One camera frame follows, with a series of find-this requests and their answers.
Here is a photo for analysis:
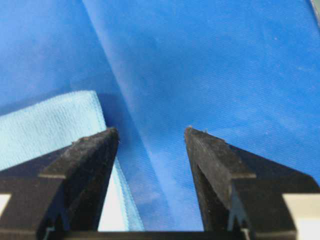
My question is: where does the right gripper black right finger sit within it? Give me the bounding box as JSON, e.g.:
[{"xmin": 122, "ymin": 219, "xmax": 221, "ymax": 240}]
[{"xmin": 184, "ymin": 127, "xmax": 256, "ymax": 240}]

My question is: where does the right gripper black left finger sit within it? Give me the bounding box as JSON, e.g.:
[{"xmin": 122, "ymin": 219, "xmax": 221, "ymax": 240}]
[{"xmin": 37, "ymin": 127, "xmax": 119, "ymax": 240}]

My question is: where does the light blue towel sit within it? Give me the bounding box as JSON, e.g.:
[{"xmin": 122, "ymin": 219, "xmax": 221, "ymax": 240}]
[{"xmin": 0, "ymin": 90, "xmax": 145, "ymax": 232}]

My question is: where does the dark blue table cloth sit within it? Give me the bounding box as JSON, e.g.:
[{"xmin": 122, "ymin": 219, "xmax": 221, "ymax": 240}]
[{"xmin": 0, "ymin": 0, "xmax": 320, "ymax": 231}]

